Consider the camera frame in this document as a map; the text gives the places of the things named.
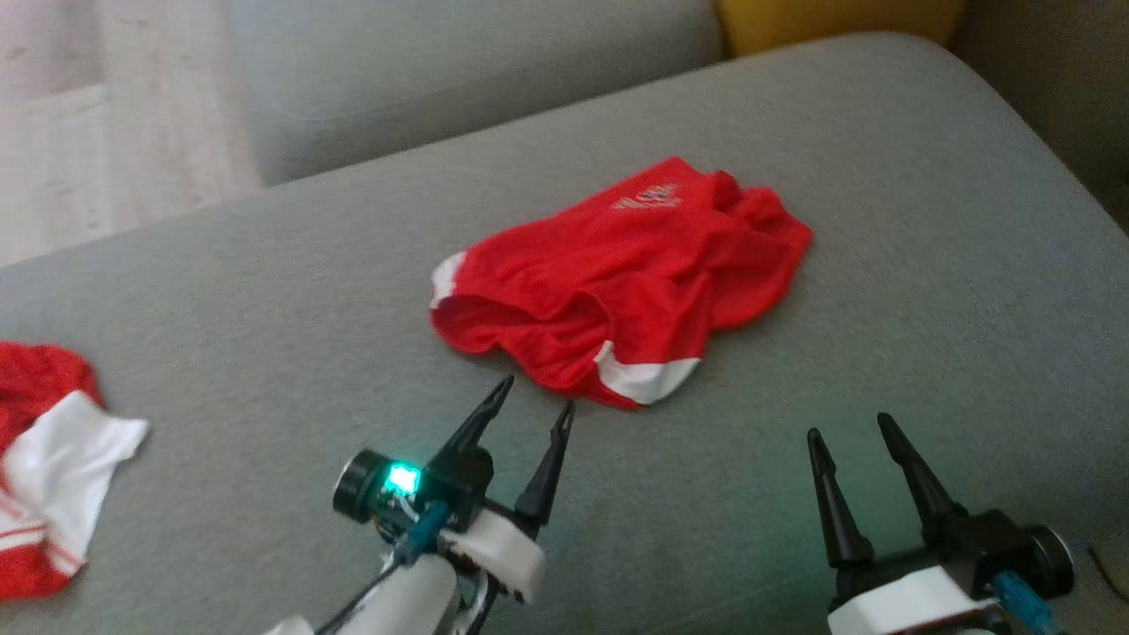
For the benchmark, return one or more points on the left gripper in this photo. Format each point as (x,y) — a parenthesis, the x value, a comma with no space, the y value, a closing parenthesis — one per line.
(503,551)

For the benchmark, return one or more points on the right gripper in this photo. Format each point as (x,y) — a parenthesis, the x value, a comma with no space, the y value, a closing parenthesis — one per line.
(917,600)

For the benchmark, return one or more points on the red sports shorts white trim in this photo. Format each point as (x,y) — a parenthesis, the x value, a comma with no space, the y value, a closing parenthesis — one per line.
(617,265)

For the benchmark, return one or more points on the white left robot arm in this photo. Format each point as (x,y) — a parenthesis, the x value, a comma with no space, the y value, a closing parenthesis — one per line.
(406,600)

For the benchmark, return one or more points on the red and white striped garment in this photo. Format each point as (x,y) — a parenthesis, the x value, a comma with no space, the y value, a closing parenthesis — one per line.
(53,459)

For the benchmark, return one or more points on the white bed sheet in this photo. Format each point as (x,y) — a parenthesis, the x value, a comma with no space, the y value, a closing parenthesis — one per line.
(265,309)

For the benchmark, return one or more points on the grey sofa back cushion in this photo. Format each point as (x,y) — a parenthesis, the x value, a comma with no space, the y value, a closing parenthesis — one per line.
(441,70)

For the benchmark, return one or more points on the yellow cushion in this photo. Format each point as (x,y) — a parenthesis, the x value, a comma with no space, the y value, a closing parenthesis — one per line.
(838,22)

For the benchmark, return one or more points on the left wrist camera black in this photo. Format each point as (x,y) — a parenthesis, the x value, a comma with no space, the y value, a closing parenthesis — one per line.
(357,483)

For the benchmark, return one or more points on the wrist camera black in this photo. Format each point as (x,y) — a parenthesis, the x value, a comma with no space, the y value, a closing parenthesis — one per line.
(357,483)
(1050,560)

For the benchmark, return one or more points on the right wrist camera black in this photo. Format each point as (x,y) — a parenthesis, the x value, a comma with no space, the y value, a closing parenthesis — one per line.
(1050,560)

